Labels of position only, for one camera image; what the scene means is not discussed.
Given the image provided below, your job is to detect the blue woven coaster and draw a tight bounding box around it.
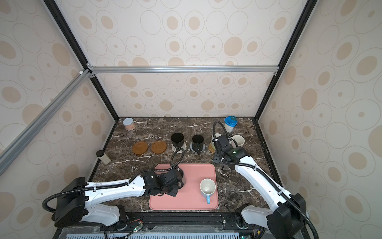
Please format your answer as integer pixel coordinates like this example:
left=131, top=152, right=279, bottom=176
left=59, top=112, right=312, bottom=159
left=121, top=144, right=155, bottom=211
left=190, top=143, right=206, bottom=153

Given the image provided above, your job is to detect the black mug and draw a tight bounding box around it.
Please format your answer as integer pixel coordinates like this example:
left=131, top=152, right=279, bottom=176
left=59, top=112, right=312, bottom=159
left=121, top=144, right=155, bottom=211
left=192, top=134, right=205, bottom=155
left=171, top=132, right=184, bottom=150

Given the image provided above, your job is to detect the blue handled white mug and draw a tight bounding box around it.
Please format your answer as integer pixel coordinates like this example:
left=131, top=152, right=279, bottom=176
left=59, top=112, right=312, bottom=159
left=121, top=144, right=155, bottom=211
left=200, top=178, right=216, bottom=204

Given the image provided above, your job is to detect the multicolour woven coaster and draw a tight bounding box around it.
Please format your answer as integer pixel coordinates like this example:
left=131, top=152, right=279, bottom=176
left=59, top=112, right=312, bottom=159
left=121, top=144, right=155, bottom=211
left=171, top=142, right=188, bottom=153

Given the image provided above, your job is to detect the brown wooden coaster front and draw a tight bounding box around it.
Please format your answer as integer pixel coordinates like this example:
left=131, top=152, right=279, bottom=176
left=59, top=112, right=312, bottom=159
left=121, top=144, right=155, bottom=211
left=151, top=140, right=167, bottom=154

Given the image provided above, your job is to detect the brown wooden coaster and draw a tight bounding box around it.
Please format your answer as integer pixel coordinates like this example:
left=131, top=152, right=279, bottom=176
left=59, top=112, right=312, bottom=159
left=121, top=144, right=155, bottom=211
left=151, top=140, right=167, bottom=154
left=132, top=141, right=148, bottom=155

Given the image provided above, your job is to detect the rattan woven coaster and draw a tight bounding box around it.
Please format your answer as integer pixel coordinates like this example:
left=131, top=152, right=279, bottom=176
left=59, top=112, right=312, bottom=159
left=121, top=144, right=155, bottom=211
left=209, top=142, right=216, bottom=154

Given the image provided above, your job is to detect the grey mug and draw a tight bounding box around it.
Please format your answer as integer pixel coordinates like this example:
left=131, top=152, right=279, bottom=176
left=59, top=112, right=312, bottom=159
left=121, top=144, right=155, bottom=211
left=178, top=168, right=187, bottom=186

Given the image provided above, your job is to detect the green mug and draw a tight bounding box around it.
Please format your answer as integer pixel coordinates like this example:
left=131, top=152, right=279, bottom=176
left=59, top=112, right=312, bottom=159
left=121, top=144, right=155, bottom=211
left=211, top=133, right=222, bottom=141

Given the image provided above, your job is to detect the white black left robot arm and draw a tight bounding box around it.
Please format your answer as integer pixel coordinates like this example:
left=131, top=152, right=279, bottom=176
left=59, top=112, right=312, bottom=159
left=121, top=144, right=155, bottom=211
left=42, top=161, right=185, bottom=231

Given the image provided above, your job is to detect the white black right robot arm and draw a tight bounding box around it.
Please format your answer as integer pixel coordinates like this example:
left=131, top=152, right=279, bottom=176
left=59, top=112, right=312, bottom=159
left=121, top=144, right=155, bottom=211
left=212, top=121, right=319, bottom=239

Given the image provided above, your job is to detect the pink plastic tray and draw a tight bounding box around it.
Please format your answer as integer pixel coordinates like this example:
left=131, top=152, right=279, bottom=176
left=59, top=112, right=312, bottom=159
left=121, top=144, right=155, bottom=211
left=149, top=163, right=219, bottom=210

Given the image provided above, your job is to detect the white cup blue lid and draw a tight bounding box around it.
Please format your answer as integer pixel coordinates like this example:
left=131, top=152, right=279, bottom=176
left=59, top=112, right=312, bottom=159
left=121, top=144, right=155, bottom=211
left=224, top=116, right=238, bottom=132

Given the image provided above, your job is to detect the pink jar grey lid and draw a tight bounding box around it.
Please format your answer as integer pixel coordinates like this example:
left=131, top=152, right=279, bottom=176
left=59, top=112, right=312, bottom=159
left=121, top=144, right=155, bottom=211
left=122, top=118, right=136, bottom=131

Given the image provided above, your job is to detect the small bottle black cap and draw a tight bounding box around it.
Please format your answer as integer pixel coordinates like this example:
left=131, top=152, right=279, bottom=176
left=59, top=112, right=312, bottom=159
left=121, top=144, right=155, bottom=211
left=96, top=150, right=111, bottom=165

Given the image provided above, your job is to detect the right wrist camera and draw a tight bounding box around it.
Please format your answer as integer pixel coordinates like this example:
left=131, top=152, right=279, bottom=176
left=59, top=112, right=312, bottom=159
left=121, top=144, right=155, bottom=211
left=212, top=135, right=233, bottom=154

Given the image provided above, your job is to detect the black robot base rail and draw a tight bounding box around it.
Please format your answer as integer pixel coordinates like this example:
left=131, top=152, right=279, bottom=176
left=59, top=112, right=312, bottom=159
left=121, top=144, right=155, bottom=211
left=54, top=212, right=274, bottom=239

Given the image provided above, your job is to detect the silver aluminium frame bar rear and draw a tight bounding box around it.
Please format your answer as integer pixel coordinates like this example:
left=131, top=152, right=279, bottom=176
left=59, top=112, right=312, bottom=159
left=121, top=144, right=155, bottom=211
left=90, top=65, right=279, bottom=74

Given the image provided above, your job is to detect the silver aluminium frame bar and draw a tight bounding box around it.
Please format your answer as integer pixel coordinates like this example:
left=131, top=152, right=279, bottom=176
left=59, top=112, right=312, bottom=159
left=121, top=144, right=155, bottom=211
left=1, top=69, right=90, bottom=174
left=90, top=65, right=279, bottom=74

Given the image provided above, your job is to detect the silver aluminium frame bar left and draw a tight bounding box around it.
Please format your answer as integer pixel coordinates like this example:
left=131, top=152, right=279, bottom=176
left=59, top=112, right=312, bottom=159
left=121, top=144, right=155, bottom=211
left=1, top=69, right=90, bottom=174

